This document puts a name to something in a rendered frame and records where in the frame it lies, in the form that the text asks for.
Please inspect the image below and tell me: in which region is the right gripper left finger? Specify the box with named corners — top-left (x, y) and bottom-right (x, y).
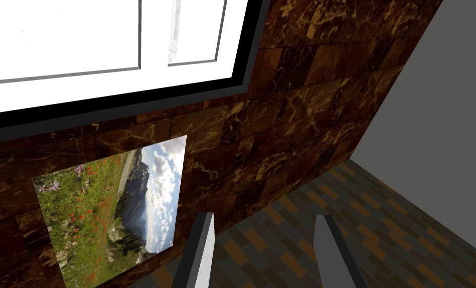
top-left (171, 211), bottom-right (216, 288)

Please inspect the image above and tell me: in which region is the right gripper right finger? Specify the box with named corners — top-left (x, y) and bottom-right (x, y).
top-left (313, 214), bottom-right (369, 288)

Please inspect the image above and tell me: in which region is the mountain meadow landscape picture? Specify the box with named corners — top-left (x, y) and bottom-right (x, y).
top-left (32, 135), bottom-right (188, 288)

